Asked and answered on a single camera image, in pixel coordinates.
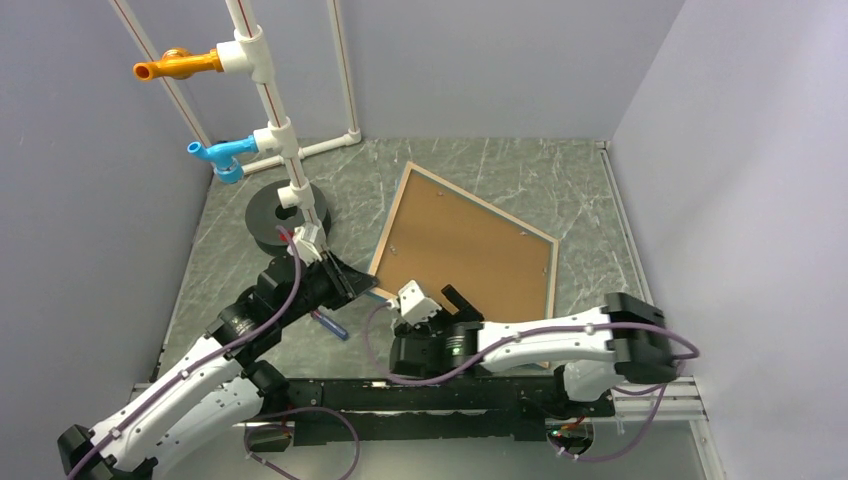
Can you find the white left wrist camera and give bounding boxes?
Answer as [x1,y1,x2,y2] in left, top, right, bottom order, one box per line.
[288,222,327,265]

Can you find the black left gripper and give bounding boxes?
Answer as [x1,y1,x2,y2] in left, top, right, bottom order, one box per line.
[277,247,377,327]

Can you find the white PVC pipe stand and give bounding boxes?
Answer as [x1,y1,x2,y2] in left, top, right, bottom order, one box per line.
[112,1,361,233]

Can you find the blue pipe fitting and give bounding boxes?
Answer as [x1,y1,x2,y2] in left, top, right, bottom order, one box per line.
[186,135,259,184]

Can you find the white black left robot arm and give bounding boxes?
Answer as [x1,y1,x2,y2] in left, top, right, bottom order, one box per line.
[57,253,378,479]

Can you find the dark grey perforated spool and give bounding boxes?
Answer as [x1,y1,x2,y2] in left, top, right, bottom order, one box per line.
[244,179,305,257]

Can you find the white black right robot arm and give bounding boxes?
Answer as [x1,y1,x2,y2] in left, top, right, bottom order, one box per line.
[387,281,684,415]

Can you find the aluminium extrusion rail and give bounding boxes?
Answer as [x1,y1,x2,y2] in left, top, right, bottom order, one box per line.
[596,142,710,425]

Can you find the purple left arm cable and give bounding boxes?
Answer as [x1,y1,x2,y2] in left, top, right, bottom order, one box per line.
[66,226,361,480]

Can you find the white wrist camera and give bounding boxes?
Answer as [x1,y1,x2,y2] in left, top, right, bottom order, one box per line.
[397,280,443,325]
[288,222,327,265]

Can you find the orange pipe fitting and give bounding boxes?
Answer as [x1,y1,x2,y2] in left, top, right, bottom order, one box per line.
[132,48,224,82]

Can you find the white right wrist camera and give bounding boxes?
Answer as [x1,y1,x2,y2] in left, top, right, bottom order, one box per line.
[397,280,443,325]

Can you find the blue handled screwdriver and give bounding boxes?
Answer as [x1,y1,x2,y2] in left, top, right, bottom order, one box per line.
[310,310,350,341]

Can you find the blue picture frame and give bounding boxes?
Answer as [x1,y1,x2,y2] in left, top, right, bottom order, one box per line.
[369,163,559,323]

